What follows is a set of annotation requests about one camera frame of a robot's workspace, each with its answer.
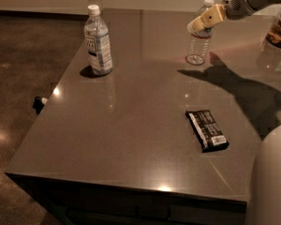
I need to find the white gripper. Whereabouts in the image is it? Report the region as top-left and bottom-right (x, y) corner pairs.
(187, 0), (265, 33)

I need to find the clear water bottle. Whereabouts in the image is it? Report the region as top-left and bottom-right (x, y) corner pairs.
(185, 0), (215, 67)

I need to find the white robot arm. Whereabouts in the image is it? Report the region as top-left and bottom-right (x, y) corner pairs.
(187, 0), (281, 225)

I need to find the blue label plastic bottle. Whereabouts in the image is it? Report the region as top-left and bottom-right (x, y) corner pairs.
(84, 5), (113, 76)

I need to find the black snack bar wrapper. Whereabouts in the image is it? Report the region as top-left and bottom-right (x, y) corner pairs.
(185, 110), (229, 153)

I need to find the black object beside table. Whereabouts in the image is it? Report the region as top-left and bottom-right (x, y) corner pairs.
(33, 97), (48, 114)

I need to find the dark drawer handle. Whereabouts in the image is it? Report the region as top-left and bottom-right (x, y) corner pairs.
(135, 205), (170, 221)

